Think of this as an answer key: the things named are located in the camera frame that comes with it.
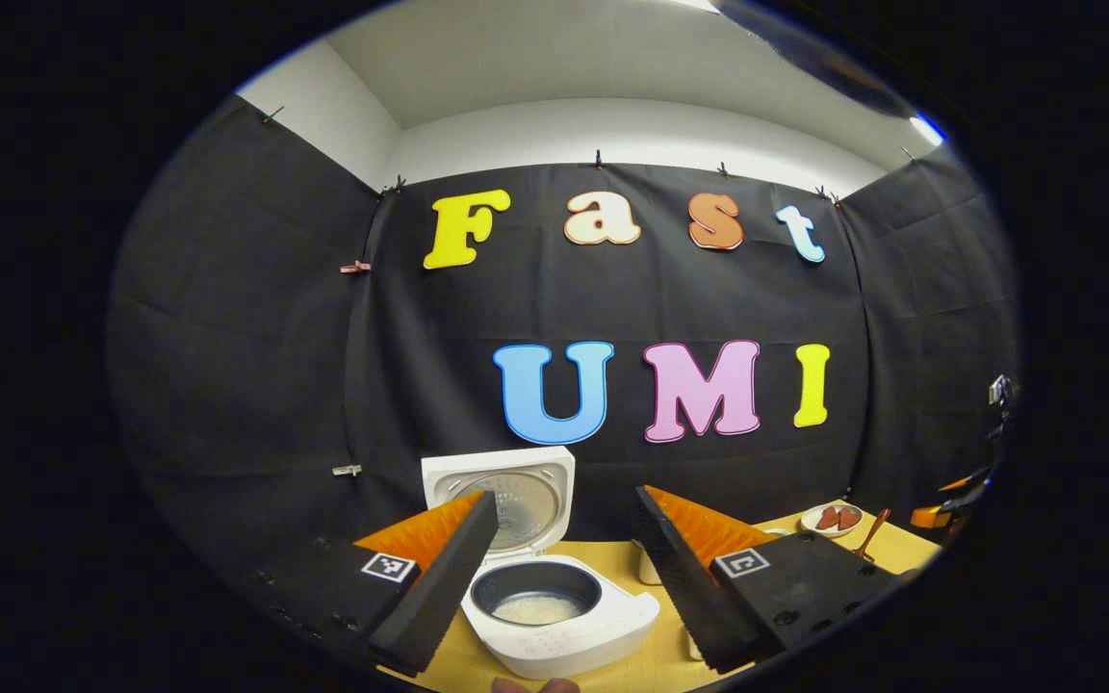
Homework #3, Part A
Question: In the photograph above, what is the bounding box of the white rice cooker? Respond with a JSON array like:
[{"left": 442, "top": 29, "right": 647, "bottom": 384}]
[{"left": 420, "top": 445, "right": 661, "bottom": 680}]

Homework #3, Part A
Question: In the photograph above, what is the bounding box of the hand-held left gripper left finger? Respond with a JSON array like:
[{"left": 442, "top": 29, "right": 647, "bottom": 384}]
[{"left": 251, "top": 489, "right": 500, "bottom": 677}]

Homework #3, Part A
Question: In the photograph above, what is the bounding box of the row of black cloth clips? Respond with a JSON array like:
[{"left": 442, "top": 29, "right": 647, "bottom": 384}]
[{"left": 261, "top": 106, "right": 921, "bottom": 208}]

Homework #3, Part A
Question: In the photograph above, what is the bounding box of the white rice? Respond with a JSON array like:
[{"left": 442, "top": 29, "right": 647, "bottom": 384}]
[{"left": 492, "top": 594, "right": 582, "bottom": 625}]

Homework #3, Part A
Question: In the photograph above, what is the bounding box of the black backdrop cloth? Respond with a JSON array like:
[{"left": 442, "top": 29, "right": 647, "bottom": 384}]
[{"left": 104, "top": 96, "right": 1022, "bottom": 578}]

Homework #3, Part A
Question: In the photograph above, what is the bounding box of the small white round plate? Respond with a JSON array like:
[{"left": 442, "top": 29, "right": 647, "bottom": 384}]
[{"left": 800, "top": 502, "right": 864, "bottom": 538}]

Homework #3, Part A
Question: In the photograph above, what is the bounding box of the brown wooden spoon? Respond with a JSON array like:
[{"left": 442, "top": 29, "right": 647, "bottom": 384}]
[{"left": 853, "top": 508, "right": 892, "bottom": 562}]

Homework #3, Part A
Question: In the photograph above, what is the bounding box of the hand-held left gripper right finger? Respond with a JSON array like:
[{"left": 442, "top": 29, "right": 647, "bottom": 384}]
[{"left": 633, "top": 484, "right": 902, "bottom": 675}]

